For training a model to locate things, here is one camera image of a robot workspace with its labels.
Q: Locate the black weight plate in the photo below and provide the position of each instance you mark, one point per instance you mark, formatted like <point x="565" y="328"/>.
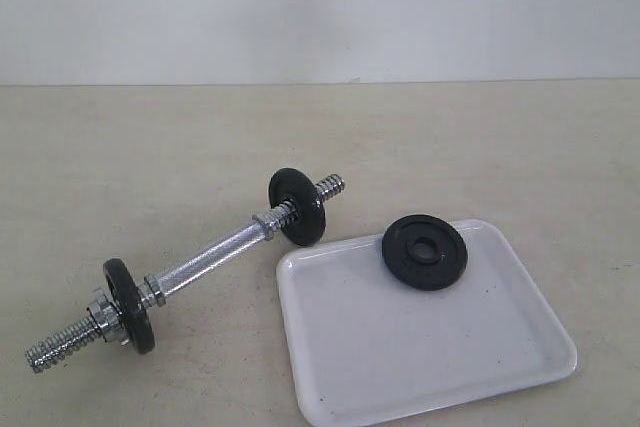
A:
<point x="424" y="252"/>
<point x="133" y="317"/>

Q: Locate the black weight plate far end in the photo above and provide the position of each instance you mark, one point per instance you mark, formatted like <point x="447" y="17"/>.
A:
<point x="309" y="220"/>

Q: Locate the chrome spinlock collar nut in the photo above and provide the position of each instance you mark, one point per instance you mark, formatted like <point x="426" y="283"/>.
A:
<point x="106" y="316"/>

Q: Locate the chrome dumbbell bar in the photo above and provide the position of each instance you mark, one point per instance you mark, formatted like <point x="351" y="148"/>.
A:
<point x="157" y="288"/>

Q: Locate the white plastic tray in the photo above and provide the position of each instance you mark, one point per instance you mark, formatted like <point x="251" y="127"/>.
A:
<point x="365" y="348"/>

